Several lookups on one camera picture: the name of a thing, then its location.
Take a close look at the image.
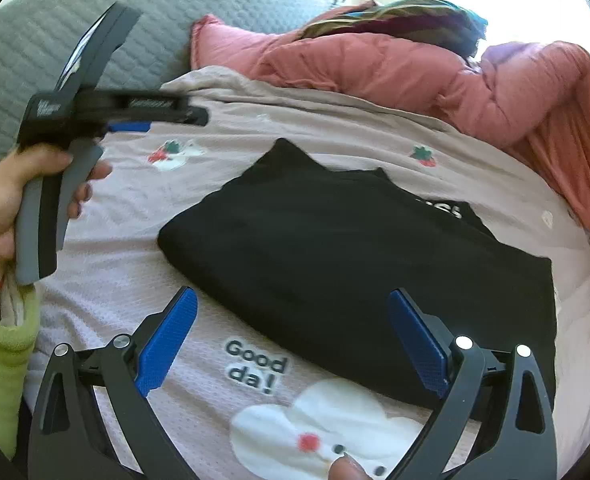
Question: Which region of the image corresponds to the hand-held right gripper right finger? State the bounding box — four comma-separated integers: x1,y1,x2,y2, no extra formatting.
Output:
387,288,558,480

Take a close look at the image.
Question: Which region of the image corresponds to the person's right hand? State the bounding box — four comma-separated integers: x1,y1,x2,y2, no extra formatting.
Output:
327,452,370,480

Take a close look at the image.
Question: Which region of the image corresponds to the person's left forearm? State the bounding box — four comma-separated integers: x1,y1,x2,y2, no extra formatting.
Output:
0,277,42,461

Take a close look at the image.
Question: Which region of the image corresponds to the black sweater with orange cuffs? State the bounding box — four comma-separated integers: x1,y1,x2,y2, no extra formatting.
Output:
157,137,559,411

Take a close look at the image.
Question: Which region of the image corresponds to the person's left hand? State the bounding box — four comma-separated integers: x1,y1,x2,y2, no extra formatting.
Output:
0,142,113,291

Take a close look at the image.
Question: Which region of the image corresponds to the pink printed blanket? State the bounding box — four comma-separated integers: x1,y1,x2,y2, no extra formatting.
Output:
25,67,590,480

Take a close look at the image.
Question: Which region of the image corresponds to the colourful striped cloth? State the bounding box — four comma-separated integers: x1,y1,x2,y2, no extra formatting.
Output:
300,0,489,56

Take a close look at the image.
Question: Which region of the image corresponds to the grey quilted pillow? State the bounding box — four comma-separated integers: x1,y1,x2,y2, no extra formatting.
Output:
0,0,346,186

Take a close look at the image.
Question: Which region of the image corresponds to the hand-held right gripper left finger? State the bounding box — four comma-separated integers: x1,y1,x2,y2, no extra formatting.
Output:
27,286,198,480

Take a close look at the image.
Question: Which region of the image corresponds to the salmon pink duvet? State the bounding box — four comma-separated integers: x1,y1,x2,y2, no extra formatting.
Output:
190,14,590,242

